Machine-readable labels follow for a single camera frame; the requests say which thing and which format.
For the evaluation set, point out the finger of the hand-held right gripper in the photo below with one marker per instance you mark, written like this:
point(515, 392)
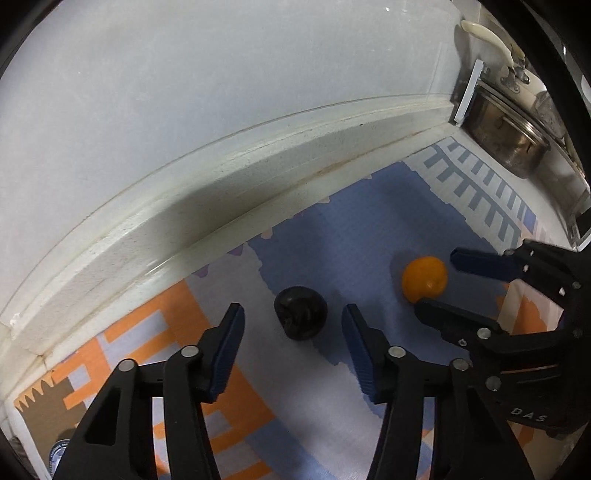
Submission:
point(452, 318)
point(480, 263)

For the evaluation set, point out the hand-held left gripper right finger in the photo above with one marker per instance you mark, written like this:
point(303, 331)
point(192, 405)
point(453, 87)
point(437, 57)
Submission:
point(358, 355)

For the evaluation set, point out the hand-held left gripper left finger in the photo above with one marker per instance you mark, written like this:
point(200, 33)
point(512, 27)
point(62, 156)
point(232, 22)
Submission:
point(228, 355)

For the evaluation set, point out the orange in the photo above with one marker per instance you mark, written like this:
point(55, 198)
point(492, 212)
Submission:
point(422, 277)

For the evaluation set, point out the dark purple plum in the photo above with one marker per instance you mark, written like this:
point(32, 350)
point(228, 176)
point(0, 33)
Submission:
point(300, 314)

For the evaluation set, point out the patterned orange blue mat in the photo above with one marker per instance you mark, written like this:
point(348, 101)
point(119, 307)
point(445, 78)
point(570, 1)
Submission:
point(323, 258)

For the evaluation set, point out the stainless steel pot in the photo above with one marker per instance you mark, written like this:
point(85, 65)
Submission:
point(503, 134)

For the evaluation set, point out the white plastic rack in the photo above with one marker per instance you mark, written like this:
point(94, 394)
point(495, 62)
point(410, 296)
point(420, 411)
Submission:
point(467, 92)

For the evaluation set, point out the blue and white plate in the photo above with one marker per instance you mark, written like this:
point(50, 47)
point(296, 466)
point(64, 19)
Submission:
point(57, 454)

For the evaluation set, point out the white kettle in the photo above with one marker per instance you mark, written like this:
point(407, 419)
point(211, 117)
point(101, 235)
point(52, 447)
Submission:
point(489, 34)

